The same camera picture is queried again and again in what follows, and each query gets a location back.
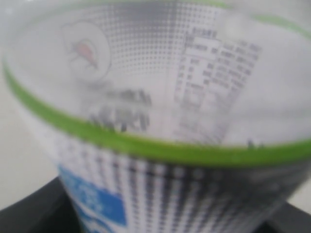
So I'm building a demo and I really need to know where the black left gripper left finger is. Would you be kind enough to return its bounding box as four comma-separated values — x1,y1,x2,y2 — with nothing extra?
0,178,82,233

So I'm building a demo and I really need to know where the clear plastic water bottle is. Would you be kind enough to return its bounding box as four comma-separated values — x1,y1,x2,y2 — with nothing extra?
0,0,311,233

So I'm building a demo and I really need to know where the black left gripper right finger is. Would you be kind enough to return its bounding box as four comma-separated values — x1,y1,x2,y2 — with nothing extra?
259,203,311,233

